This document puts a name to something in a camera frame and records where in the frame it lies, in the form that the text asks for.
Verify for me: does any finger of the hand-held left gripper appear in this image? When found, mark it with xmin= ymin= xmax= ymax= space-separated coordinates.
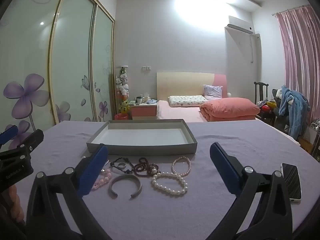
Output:
xmin=0 ymin=125 xmax=19 ymax=145
xmin=0 ymin=129 xmax=44 ymax=164

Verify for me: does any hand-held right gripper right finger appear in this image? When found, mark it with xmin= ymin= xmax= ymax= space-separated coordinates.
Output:
xmin=209 ymin=142 xmax=293 ymax=240

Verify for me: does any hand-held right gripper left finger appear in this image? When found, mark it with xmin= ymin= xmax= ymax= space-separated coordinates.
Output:
xmin=26 ymin=143 xmax=109 ymax=240

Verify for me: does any pink crystal bead bracelet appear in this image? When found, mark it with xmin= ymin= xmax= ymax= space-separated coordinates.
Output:
xmin=91 ymin=168 xmax=112 ymax=190

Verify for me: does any black bead bracelet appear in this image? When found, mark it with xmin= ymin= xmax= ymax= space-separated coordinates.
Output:
xmin=110 ymin=157 xmax=135 ymax=174

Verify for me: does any silver cuff bracelet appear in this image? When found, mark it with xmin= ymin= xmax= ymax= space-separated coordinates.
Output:
xmin=108 ymin=174 xmax=142 ymax=200

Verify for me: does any pink pearl bracelet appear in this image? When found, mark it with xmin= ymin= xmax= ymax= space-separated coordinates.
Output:
xmin=171 ymin=156 xmax=192 ymax=177

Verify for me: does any grey shallow tray box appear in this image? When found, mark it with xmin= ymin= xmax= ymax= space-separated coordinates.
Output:
xmin=86 ymin=119 xmax=198 ymax=155

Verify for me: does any white pearl bracelet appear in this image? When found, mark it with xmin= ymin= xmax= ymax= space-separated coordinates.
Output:
xmin=151 ymin=172 xmax=188 ymax=196

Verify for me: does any person's left hand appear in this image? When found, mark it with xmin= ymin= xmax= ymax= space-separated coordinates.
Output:
xmin=8 ymin=186 xmax=26 ymax=225

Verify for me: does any folded pink quilt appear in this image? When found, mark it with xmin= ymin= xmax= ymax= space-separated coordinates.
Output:
xmin=199 ymin=98 xmax=261 ymax=122

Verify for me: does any white smartphone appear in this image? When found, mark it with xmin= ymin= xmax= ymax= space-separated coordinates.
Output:
xmin=280 ymin=163 xmax=302 ymax=202

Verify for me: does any bed with pink sheet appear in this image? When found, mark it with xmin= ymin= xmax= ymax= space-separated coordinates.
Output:
xmin=156 ymin=99 xmax=262 ymax=123

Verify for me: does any pink nightstand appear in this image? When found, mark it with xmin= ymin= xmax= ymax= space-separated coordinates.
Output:
xmin=130 ymin=100 xmax=158 ymax=120

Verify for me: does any white patterned pillow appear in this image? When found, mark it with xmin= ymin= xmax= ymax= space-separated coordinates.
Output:
xmin=168 ymin=95 xmax=208 ymax=108

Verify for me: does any small lilac pillow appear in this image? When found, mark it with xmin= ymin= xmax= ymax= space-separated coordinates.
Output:
xmin=203 ymin=84 xmax=223 ymax=98

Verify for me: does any plush toy tower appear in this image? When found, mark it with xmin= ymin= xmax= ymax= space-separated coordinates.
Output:
xmin=115 ymin=66 xmax=130 ymax=120

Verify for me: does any dark wooden chair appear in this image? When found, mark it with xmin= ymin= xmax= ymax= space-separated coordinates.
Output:
xmin=254 ymin=81 xmax=269 ymax=105

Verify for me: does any floral sliding door wardrobe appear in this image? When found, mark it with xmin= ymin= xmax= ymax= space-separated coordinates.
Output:
xmin=0 ymin=0 xmax=115 ymax=140

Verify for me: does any blue fleece garment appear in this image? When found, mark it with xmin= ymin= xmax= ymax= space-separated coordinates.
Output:
xmin=278 ymin=85 xmax=310 ymax=138

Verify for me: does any cream and pink headboard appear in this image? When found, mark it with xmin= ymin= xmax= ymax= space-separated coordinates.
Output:
xmin=157 ymin=72 xmax=228 ymax=102

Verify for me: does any pink curtain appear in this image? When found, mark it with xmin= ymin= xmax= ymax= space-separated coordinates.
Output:
xmin=275 ymin=5 xmax=320 ymax=140

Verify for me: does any white air conditioner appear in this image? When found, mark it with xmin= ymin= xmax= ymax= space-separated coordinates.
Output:
xmin=224 ymin=16 xmax=254 ymax=34

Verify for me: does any curtain rod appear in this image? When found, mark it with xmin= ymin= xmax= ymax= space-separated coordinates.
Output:
xmin=272 ymin=4 xmax=310 ymax=16

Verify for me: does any dark red bead bracelet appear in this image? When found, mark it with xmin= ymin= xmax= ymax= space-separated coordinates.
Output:
xmin=133 ymin=157 xmax=160 ymax=178

